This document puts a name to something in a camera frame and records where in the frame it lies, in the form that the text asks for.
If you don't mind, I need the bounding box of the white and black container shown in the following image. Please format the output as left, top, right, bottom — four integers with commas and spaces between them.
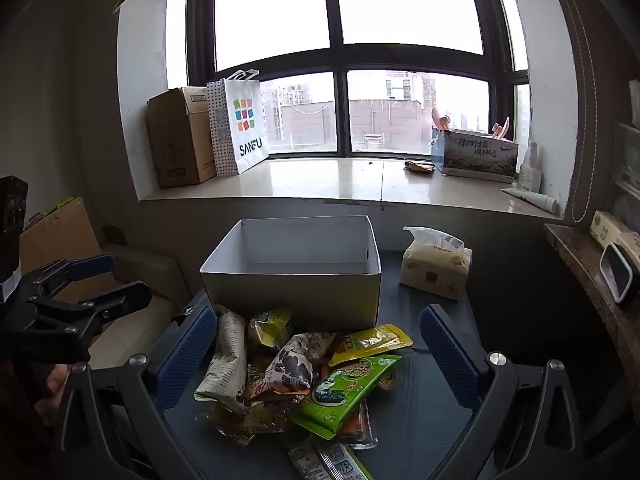
598, 241, 640, 305

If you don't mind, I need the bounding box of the wave print snack packet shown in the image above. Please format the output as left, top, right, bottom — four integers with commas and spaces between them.
247, 331, 337, 403

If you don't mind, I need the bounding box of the white shopping bag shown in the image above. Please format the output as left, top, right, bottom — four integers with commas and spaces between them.
223, 68, 271, 175

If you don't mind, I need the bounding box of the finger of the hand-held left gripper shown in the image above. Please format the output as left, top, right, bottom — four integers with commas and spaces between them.
22, 253, 116, 301
30, 281, 152, 333

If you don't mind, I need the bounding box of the yellow snack pouch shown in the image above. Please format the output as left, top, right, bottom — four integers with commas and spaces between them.
327, 324, 414, 367

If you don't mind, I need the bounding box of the person's left hand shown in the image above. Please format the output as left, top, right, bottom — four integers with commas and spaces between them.
35, 364, 71, 428

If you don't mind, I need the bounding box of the marble side shelf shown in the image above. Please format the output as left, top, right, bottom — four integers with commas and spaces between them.
544, 222, 640, 391

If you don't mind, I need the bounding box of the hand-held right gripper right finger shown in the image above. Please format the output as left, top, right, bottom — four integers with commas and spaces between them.
419, 304, 586, 480

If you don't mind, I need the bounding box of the red sausage packet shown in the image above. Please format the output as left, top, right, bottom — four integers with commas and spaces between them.
340, 400, 378, 450

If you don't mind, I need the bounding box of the polka dot paper bag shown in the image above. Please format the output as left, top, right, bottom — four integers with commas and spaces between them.
206, 79, 238, 177

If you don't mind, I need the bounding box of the large flat cardboard box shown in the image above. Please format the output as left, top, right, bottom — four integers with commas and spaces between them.
20, 196, 121, 306

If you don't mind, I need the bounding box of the landscape print box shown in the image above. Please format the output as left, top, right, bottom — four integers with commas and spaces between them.
431, 127, 519, 183

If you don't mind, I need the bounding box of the green snack packet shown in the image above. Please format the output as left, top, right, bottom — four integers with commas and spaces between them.
290, 354, 403, 441

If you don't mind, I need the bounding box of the cream sofa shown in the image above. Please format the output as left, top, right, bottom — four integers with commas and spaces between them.
87, 250, 193, 371

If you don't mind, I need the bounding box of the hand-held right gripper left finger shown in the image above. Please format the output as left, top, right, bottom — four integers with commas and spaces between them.
50, 305, 218, 480

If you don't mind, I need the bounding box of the beige printed snack packet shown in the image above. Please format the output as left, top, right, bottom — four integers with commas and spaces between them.
194, 305, 249, 413

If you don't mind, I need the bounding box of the white and green stick packet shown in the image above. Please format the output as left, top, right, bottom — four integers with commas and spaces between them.
315, 442, 373, 480

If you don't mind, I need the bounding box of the white bottle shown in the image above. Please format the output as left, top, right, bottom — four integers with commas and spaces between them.
520, 141, 543, 193

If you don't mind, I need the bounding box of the translucent storage box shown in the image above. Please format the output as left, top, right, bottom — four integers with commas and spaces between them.
605, 122, 640, 221

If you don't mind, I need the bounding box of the blue tablecloth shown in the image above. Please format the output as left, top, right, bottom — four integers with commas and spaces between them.
145, 250, 506, 480

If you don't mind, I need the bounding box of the white cardboard box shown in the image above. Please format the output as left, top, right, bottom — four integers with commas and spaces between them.
200, 215, 383, 331

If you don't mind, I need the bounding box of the stone windowsill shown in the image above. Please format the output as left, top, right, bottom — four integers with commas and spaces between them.
135, 157, 563, 221

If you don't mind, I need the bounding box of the white tube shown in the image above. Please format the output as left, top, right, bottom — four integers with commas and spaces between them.
501, 187, 561, 213

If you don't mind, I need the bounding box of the brown cardboard box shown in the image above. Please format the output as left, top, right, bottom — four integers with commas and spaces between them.
146, 86, 218, 189

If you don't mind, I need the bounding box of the black framed window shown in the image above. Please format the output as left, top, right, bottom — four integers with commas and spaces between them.
185, 0, 531, 161

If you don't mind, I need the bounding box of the yellow tissue pack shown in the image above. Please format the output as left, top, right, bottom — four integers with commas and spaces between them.
400, 226, 473, 302

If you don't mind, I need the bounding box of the green and cream tissue box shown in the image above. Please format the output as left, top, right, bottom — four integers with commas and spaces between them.
590, 210, 640, 256

